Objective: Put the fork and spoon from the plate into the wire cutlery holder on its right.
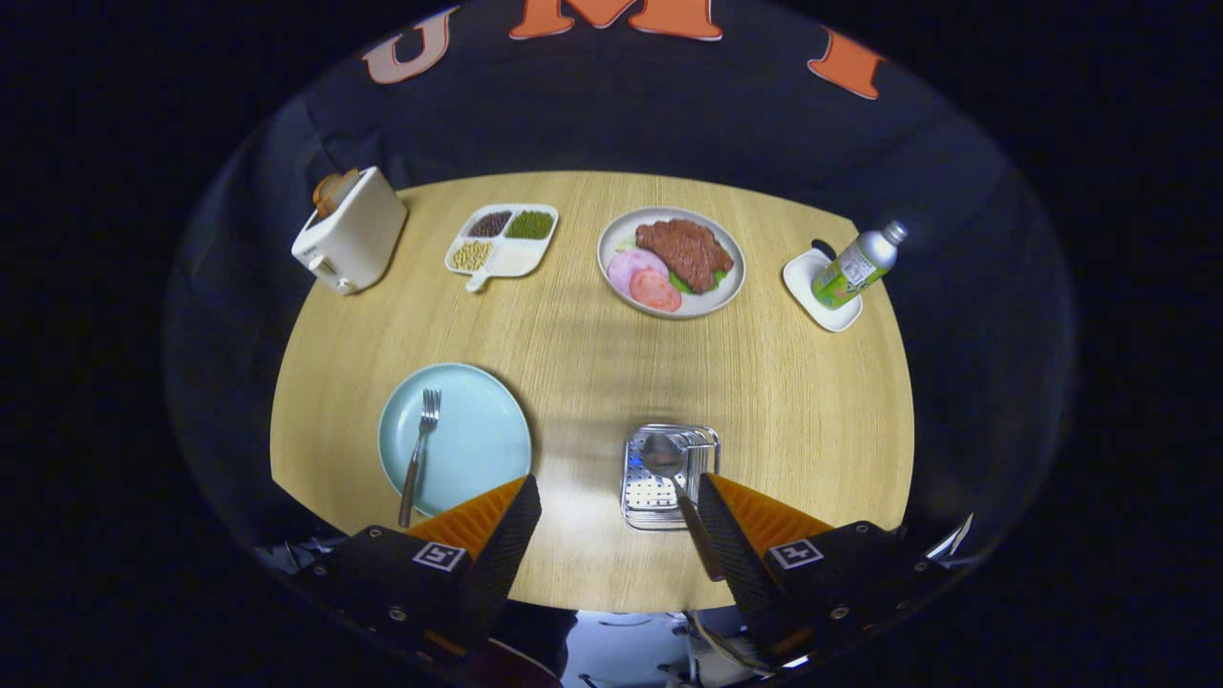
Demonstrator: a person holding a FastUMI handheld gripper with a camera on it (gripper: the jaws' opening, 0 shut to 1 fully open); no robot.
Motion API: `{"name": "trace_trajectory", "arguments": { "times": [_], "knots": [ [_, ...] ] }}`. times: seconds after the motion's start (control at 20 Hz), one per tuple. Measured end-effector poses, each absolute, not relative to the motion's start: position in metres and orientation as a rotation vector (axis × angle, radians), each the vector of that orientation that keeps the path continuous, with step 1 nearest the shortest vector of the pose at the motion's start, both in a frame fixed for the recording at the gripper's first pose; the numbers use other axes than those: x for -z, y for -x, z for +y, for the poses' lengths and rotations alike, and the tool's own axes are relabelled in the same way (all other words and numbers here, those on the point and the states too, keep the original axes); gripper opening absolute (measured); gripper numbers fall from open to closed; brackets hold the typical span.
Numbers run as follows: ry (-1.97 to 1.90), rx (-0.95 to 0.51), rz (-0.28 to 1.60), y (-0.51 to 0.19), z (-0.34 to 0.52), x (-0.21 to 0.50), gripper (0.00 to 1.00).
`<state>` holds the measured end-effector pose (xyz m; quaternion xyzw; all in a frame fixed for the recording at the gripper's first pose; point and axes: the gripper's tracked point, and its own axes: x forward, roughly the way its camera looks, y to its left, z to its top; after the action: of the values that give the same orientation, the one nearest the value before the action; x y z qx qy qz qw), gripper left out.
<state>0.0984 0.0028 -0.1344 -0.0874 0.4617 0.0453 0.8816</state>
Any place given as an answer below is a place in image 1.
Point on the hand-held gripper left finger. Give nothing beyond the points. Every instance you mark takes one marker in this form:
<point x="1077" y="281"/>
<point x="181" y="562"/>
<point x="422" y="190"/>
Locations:
<point x="506" y="545"/>

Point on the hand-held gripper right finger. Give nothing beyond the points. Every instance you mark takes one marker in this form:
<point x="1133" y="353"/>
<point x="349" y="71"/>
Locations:
<point x="740" y="564"/>

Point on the light blue plate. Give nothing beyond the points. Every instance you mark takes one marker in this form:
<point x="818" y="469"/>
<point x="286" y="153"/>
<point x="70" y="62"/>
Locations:
<point x="478" y="440"/>

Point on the person's red clothing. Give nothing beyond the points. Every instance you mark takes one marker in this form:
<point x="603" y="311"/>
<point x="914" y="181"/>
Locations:
<point x="516" y="669"/>

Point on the red tomato slice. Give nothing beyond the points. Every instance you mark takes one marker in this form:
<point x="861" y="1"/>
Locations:
<point x="656" y="291"/>

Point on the green lettuce leaf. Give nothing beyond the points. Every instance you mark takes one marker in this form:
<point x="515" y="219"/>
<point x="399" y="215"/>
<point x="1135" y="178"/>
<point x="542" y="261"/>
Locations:
<point x="683" y="284"/>

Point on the white divided snack dish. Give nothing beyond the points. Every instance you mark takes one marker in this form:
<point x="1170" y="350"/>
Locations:
<point x="516" y="256"/>

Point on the yellow soybeans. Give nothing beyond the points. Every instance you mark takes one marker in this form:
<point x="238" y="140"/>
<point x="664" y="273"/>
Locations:
<point x="471" y="255"/>

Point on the white square coaster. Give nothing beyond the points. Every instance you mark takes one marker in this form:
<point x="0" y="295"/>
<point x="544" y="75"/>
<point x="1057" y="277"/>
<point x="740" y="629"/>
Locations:
<point x="803" y="277"/>

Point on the pink ham slice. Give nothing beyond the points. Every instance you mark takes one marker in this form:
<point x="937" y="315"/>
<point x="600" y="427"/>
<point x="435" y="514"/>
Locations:
<point x="626" y="266"/>

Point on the silver green label bottle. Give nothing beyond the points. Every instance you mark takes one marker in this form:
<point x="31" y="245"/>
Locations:
<point x="855" y="268"/>

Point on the brown steak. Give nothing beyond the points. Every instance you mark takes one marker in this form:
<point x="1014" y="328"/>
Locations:
<point x="688" y="250"/>

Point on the green mung beans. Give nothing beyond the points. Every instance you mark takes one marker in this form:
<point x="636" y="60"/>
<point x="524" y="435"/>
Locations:
<point x="529" y="225"/>

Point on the dark red beans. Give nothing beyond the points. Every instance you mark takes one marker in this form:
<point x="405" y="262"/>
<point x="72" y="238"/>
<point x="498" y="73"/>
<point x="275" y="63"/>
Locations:
<point x="489" y="224"/>

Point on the grey round dinner plate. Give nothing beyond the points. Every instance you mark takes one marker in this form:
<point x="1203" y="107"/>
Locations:
<point x="621" y="229"/>

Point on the cream white toaster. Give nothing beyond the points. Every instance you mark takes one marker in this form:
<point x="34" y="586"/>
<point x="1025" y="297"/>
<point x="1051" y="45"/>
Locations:
<point x="358" y="239"/>

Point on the brown toast slice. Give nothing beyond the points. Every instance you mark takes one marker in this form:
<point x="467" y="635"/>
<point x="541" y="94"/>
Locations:
<point x="327" y="194"/>
<point x="347" y="179"/>

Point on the black backdrop cloth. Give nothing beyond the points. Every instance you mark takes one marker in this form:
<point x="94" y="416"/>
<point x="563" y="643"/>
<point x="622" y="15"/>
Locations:
<point x="669" y="124"/>

